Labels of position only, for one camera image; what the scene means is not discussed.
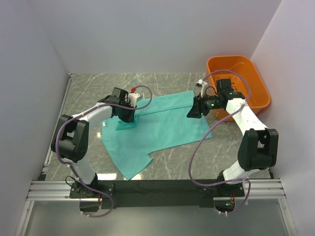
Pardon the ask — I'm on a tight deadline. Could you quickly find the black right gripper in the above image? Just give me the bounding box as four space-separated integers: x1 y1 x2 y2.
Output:
187 92 223 119

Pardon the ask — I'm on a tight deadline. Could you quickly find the teal t shirt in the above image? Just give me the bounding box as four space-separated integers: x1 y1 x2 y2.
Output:
101 90 210 180

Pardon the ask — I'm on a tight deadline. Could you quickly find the orange plastic basket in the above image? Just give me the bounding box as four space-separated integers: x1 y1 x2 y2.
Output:
206 55 271 114

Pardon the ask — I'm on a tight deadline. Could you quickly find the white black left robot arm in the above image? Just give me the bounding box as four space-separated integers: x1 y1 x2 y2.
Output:
51 88 142 198

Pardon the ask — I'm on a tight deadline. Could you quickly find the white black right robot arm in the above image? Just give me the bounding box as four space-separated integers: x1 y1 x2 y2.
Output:
187 79 279 196

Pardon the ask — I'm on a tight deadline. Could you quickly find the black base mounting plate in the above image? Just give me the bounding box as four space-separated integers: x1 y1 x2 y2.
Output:
69 179 245 212

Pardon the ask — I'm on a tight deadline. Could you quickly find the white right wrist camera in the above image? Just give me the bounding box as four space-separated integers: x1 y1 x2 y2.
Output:
196 79 208 97

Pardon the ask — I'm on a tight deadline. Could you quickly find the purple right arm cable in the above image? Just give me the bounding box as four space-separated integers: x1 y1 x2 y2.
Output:
189 70 252 217

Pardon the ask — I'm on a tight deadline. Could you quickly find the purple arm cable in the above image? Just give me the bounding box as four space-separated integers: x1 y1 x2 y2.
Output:
189 70 252 217
54 85 153 218

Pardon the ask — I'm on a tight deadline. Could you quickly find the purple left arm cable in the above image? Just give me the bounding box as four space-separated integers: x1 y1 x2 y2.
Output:
54 85 153 218

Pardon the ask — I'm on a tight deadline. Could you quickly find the aluminium frame rail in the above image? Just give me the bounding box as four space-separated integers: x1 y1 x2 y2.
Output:
26 179 286 201

